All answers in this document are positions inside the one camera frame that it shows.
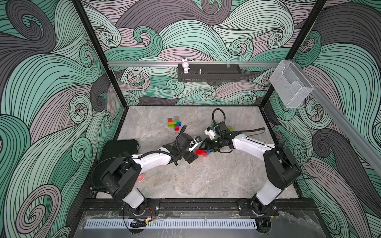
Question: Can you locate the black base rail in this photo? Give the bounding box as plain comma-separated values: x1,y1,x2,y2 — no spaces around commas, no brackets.
79,198,317,217

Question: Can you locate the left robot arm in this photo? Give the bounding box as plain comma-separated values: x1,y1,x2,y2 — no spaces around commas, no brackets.
91,133,202,210

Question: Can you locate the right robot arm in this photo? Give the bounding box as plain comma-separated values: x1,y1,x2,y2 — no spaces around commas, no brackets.
200,122,304,214

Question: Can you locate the pink white small toy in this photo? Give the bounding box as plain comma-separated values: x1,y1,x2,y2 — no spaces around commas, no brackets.
137,173,145,182

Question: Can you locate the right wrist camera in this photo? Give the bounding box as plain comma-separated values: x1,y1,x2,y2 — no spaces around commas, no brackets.
204,127,217,140

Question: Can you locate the white slotted cable duct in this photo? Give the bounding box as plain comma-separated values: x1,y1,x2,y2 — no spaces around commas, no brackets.
84,218,257,229

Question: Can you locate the white rabbit figurine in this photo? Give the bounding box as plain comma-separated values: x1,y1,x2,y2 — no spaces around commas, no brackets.
182,58,190,74

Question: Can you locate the black wall shelf tray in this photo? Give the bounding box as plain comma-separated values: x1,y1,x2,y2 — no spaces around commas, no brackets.
177,63,242,84

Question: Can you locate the clear plastic wall box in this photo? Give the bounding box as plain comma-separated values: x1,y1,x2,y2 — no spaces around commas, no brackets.
270,60,314,109

